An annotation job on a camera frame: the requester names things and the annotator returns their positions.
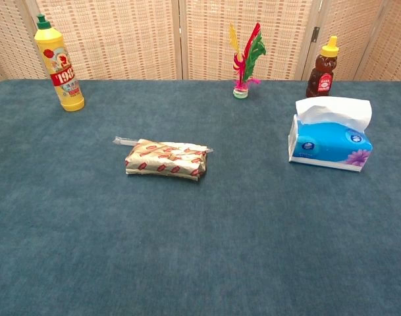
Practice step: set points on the gold red-printed snack package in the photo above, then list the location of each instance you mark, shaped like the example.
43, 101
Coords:
167, 161

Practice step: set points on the bear-shaped honey bottle yellow cap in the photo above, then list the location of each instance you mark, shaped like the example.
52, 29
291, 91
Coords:
321, 77

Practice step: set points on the blue table cloth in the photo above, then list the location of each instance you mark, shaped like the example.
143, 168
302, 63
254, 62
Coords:
200, 224

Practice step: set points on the woven bamboo folding screen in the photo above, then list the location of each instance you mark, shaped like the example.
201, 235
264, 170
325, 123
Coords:
127, 39

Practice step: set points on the yellow detergent bottle green cap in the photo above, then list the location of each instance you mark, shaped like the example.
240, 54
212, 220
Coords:
62, 79

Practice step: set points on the blue tissue pack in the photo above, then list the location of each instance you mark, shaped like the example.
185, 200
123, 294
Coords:
332, 145

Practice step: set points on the white tissue sheet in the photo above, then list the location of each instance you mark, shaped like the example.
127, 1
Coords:
335, 110

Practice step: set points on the colourful feather shuttlecock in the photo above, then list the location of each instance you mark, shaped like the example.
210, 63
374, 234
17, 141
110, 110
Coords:
243, 66

